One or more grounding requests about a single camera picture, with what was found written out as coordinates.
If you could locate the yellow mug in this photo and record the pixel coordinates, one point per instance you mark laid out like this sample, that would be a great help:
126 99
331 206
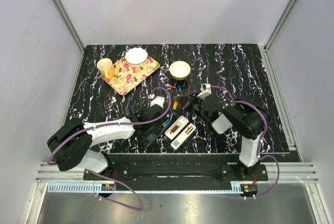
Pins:
106 68

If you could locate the aluminium frame post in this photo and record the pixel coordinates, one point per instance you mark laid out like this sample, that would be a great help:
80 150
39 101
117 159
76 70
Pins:
290 5
69 25

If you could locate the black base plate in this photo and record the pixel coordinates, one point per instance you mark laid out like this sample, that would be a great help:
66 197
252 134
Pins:
178 172

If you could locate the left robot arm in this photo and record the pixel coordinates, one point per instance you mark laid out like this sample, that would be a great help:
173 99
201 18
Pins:
70 146

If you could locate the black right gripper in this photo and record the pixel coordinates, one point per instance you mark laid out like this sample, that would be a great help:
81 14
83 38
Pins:
185 101

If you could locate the left aluminium frame post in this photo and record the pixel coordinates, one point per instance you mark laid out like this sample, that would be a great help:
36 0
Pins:
69 25

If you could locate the black remote control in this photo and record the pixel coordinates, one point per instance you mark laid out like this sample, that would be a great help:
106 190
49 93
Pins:
153 134

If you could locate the beige round bowl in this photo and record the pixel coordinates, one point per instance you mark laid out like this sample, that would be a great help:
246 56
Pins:
179 70

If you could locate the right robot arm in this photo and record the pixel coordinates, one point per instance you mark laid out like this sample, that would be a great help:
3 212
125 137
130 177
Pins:
249 119

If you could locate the floral rectangular tray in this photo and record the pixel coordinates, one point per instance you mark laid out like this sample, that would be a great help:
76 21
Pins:
126 78

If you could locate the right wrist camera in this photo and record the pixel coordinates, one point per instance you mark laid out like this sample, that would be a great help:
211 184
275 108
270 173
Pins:
205 91

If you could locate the green blue batteries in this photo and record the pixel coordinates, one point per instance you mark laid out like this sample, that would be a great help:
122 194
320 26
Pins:
166 123

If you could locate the white remote orange batteries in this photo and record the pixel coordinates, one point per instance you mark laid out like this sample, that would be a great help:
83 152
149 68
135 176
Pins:
176 127

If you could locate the white scalloped bowl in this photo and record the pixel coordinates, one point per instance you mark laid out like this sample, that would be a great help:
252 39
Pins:
136 57

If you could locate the right aluminium frame post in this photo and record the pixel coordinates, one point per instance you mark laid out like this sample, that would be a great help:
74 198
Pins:
290 5

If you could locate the white remote blue batteries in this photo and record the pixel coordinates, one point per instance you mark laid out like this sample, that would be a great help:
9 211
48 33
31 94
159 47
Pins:
183 136

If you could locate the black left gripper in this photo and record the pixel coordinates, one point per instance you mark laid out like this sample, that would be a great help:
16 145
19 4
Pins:
160 122

